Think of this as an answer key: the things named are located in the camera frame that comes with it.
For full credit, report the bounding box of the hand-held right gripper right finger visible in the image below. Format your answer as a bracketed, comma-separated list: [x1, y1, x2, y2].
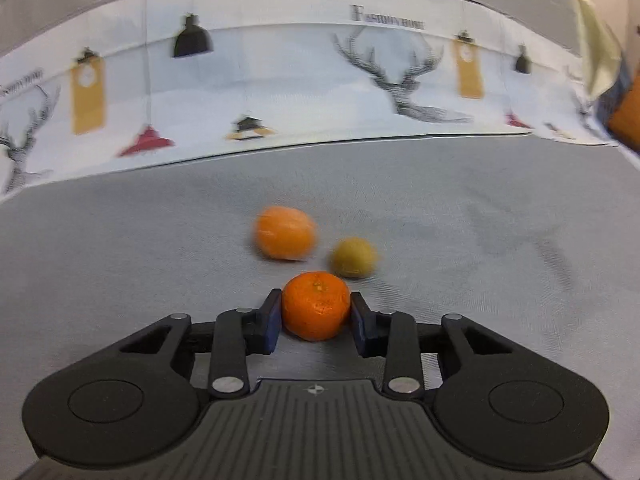
[350, 291, 518, 396]

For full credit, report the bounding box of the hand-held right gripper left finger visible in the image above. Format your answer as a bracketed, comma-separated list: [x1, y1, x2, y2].
[120, 288, 283, 401]

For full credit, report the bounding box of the orange mandarin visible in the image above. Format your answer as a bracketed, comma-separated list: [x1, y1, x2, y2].
[252, 205, 319, 262]
[281, 270, 352, 342]

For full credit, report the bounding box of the yellow-brown longan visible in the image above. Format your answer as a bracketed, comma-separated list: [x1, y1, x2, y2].
[328, 236, 379, 279]

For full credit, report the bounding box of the grey printed duvet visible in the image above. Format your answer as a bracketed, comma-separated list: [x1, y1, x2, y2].
[0, 0, 640, 201]

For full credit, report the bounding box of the orange object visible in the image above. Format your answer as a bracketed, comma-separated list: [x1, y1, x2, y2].
[607, 72, 640, 153]

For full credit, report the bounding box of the pale yellow cloth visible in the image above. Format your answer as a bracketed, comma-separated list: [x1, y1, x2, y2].
[572, 0, 623, 103]

